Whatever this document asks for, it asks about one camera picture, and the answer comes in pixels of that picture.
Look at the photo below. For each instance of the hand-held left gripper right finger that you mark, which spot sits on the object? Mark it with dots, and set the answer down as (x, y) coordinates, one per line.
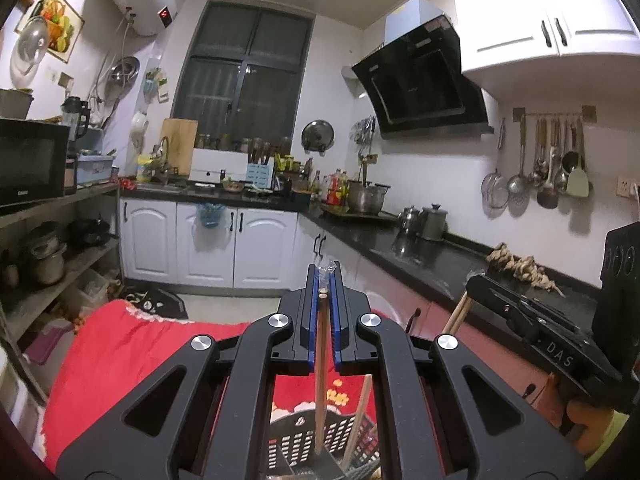
(338, 320)

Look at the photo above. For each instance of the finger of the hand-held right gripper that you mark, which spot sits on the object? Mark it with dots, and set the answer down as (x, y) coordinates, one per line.
(500, 305)

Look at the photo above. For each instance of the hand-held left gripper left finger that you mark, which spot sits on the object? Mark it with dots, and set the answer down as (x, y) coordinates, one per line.
(314, 320)

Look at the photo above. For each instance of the black perforated utensil basket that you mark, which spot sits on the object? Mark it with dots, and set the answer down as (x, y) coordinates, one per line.
(300, 440)

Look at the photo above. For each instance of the person's right forearm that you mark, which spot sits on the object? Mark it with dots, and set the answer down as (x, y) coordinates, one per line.
(612, 442)

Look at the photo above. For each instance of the person's right hand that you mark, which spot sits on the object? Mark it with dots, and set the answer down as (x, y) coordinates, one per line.
(592, 417)

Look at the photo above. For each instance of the ginger roots on counter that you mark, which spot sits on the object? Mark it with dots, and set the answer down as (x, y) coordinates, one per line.
(520, 266)

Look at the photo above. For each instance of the mesh strainer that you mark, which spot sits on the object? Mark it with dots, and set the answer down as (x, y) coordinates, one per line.
(495, 190)

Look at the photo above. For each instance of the black spatula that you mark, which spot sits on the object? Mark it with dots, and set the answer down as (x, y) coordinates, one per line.
(548, 197)

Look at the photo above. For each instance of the small steel kettle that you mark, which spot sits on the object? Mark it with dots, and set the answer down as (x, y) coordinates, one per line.
(409, 221)

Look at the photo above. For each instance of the steel skimmer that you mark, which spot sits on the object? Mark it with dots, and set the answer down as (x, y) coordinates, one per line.
(518, 182)

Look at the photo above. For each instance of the steel stock pot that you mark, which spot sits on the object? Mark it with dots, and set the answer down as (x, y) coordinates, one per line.
(367, 197)

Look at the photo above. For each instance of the cooking oil bottle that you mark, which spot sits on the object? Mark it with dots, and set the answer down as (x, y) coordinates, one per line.
(337, 187)

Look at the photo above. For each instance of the steel spoon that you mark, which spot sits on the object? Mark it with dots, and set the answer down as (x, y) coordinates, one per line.
(537, 175)

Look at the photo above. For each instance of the green turner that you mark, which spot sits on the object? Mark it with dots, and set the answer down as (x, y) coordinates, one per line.
(579, 180)

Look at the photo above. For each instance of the blue plastic bag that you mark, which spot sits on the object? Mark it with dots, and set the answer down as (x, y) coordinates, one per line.
(209, 215)

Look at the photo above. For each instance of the blue knife block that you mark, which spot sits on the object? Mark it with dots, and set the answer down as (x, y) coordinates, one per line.
(260, 175)

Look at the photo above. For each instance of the dark floor mat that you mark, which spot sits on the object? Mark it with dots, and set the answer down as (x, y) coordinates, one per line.
(155, 304)

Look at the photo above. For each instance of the black ladle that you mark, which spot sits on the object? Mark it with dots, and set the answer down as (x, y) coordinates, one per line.
(570, 160)

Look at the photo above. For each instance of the white lower cabinets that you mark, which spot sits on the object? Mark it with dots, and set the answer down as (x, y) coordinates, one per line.
(150, 240)

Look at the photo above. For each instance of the steel pot lid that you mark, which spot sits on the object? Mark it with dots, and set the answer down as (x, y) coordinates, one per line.
(317, 136)

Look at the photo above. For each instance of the steel utensil bunch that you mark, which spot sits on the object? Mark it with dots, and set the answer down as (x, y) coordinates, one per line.
(364, 130)

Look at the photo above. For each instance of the red floral blanket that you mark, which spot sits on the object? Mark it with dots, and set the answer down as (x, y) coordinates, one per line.
(125, 360)

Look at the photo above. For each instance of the wooden cutting board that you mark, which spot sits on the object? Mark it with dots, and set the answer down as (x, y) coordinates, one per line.
(180, 145)

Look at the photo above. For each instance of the steel faucet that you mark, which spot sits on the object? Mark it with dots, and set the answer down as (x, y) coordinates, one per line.
(162, 155)

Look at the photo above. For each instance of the yellow detergent bottle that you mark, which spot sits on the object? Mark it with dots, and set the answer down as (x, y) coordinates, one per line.
(144, 170)

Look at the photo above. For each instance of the black range hood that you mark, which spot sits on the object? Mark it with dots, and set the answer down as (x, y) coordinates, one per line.
(420, 80)

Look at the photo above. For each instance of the dark window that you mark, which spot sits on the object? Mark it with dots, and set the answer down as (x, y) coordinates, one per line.
(270, 85)

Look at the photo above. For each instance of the black wok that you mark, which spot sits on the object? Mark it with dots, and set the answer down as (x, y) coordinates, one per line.
(90, 232)

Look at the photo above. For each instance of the white ceramic pitcher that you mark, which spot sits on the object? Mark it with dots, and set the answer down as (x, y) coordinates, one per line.
(139, 130)

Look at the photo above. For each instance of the wooden shelf rack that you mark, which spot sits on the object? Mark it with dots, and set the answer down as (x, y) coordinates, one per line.
(55, 270)

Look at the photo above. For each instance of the light blue plastic box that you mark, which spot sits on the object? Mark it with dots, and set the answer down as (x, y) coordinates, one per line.
(95, 169)

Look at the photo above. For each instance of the purple lidded plastic bin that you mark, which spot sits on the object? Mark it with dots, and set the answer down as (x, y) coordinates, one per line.
(42, 345)

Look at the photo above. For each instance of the steel cooking pot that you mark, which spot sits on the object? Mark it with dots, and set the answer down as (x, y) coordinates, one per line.
(45, 260)

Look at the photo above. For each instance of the white upper cabinet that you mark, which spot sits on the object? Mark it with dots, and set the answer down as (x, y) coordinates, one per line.
(510, 15)

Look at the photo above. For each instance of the white plastic drawer unit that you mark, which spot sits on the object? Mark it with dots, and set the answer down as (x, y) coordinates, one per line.
(15, 400)

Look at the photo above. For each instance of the black blender jug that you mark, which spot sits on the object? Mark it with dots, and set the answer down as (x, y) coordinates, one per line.
(75, 117)

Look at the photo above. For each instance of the steel bowl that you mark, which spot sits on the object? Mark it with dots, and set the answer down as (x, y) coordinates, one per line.
(123, 70)

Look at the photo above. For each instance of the black microwave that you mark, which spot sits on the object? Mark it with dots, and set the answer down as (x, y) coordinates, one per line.
(30, 160)

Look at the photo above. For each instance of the grey metal pot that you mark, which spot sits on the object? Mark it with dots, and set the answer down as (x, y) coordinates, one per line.
(15, 105)

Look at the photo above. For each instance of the framed fruit picture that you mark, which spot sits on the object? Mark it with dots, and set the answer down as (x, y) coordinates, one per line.
(62, 20)

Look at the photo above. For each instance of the glass pot lid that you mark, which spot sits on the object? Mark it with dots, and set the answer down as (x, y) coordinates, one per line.
(30, 50)

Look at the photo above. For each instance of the wall socket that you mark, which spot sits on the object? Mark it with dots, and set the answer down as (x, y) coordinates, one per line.
(627, 186)

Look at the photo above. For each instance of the wall utensil rail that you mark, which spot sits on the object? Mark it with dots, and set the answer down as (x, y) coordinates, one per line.
(550, 112)

